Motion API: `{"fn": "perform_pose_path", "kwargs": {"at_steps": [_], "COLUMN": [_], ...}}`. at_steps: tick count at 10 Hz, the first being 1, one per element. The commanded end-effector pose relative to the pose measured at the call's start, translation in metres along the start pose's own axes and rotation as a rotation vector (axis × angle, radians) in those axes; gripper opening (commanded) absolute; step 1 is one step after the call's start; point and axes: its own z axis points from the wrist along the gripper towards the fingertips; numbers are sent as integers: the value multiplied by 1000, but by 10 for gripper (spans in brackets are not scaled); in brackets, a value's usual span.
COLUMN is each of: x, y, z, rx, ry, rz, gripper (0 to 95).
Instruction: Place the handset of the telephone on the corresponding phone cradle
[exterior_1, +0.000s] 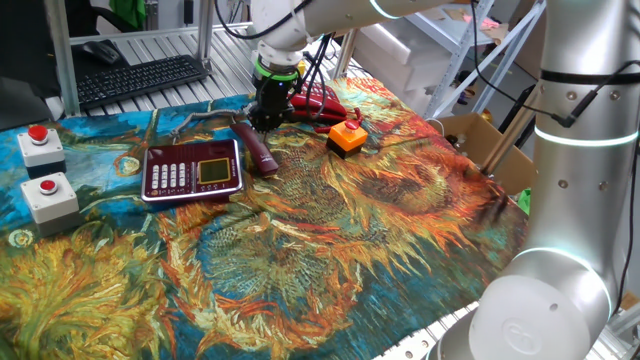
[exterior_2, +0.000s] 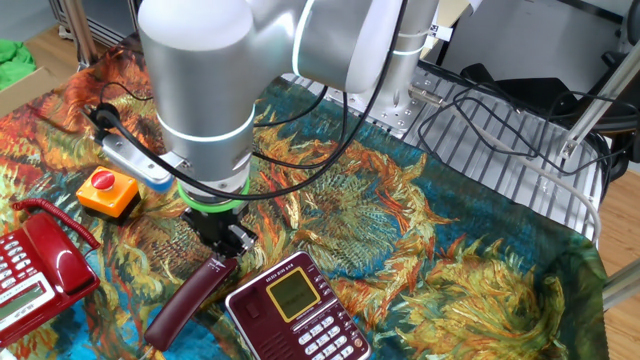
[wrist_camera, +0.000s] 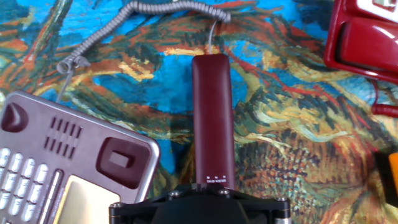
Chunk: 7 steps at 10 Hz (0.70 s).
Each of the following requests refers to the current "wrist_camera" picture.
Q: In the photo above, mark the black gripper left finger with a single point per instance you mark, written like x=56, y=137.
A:
x=136, y=211

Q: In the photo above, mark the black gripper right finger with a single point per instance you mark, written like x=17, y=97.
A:
x=270, y=211

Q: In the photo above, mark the maroon telephone handset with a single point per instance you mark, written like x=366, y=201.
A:
x=213, y=124

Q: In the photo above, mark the maroon telephone base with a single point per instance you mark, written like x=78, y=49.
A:
x=31, y=124

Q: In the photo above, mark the red telephone handset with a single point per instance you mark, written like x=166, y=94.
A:
x=370, y=46

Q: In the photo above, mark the sunflower painting tablecloth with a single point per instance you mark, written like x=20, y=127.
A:
x=280, y=124

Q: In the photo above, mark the orange emergency stop button box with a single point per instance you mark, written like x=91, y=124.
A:
x=393, y=174

